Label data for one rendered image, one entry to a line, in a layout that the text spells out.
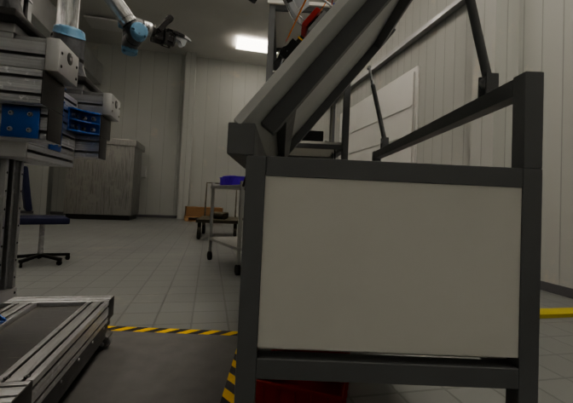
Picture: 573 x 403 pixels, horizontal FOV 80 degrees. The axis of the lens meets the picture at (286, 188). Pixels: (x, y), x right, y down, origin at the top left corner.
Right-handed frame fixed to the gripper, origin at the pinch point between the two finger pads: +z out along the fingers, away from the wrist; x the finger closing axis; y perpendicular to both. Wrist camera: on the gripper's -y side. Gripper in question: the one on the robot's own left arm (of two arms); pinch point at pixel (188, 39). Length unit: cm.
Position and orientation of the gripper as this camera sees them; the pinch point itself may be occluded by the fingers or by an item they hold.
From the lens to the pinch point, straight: 212.3
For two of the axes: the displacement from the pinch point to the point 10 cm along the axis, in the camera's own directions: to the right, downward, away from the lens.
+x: 6.1, 1.4, -7.8
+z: 7.8, 0.6, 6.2
